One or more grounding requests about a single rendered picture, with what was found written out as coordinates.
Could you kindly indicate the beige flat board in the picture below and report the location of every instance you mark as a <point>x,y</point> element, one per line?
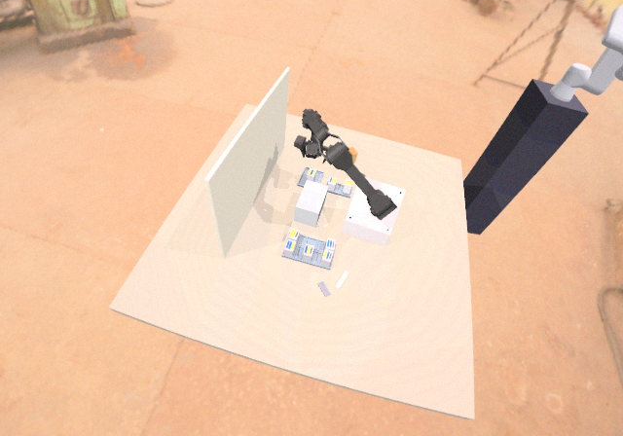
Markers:
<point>238,177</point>

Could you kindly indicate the small tan block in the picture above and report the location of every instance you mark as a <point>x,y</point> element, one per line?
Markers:
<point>354,153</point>

